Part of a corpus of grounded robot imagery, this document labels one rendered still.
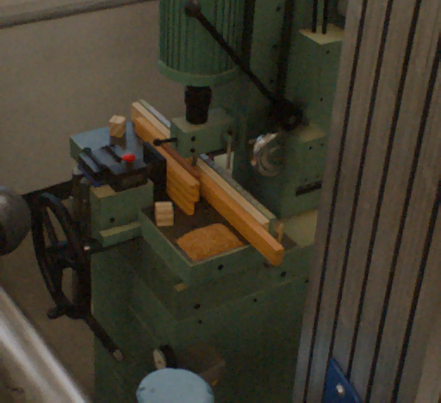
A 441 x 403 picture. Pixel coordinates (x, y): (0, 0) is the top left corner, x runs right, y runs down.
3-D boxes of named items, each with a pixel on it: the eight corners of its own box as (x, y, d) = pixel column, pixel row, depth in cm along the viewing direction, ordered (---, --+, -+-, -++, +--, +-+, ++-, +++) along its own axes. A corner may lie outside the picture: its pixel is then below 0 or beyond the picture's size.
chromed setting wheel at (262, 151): (245, 178, 202) (249, 131, 195) (288, 165, 208) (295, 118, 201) (252, 184, 200) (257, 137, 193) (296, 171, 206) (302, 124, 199)
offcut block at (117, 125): (121, 138, 225) (121, 123, 223) (108, 135, 226) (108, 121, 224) (126, 131, 228) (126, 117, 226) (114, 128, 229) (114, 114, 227)
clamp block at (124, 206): (71, 200, 206) (71, 166, 202) (124, 184, 213) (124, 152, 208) (100, 233, 196) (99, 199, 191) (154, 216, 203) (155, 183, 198)
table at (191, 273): (34, 164, 224) (32, 143, 221) (142, 136, 238) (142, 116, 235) (149, 304, 182) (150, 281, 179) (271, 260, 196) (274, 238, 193)
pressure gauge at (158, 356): (152, 369, 199) (152, 342, 194) (166, 363, 200) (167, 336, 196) (165, 387, 194) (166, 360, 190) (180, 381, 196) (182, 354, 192)
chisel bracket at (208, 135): (168, 151, 205) (169, 118, 200) (220, 137, 212) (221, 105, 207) (184, 166, 200) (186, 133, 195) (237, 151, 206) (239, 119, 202)
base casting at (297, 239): (90, 220, 228) (89, 189, 223) (274, 164, 255) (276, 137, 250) (177, 324, 197) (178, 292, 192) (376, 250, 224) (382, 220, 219)
